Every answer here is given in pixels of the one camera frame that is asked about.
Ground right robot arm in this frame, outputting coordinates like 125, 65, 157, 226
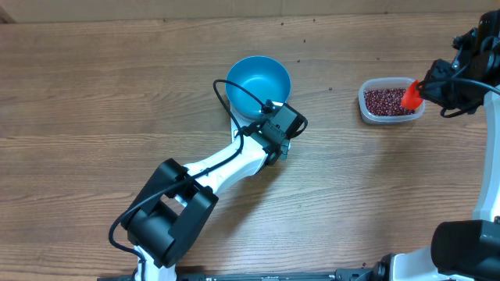
350, 10, 499, 280

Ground blue bowl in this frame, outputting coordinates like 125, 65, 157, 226
226, 55, 291, 119

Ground red beans in container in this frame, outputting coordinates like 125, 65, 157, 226
364, 88, 415, 116

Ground red scoop blue handle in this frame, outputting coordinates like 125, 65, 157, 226
401, 80, 423, 110

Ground clear plastic bean container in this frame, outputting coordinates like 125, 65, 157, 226
358, 77, 426, 125

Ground white digital kitchen scale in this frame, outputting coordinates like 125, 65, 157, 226
229, 101, 291, 155

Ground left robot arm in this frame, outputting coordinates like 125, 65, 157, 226
118, 104, 308, 280

